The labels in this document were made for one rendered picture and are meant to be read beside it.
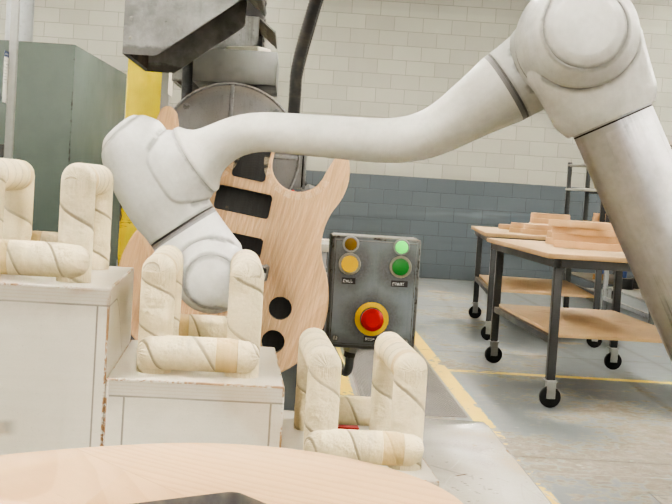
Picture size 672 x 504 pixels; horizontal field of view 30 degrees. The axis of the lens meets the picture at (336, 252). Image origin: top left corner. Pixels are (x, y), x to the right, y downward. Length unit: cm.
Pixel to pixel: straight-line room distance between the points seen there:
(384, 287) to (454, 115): 62
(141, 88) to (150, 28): 751
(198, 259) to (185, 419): 53
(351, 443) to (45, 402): 28
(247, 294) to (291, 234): 90
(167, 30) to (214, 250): 44
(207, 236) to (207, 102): 59
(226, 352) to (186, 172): 56
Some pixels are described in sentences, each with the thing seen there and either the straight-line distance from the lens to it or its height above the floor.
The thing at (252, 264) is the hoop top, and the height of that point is 113.
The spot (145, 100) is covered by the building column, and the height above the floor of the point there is 175.
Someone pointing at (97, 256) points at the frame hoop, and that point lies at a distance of 134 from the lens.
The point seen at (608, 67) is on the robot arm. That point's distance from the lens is 146.
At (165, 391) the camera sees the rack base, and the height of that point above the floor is 101.
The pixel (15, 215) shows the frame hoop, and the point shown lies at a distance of 134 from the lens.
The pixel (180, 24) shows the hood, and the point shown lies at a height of 144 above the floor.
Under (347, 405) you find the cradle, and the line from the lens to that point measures 137.
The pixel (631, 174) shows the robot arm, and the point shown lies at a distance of 151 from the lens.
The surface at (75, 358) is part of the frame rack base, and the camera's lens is 114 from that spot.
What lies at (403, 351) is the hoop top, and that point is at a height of 105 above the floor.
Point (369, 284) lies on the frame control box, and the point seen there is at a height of 104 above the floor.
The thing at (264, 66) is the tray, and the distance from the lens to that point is 228.
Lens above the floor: 121
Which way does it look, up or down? 3 degrees down
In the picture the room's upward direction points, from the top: 4 degrees clockwise
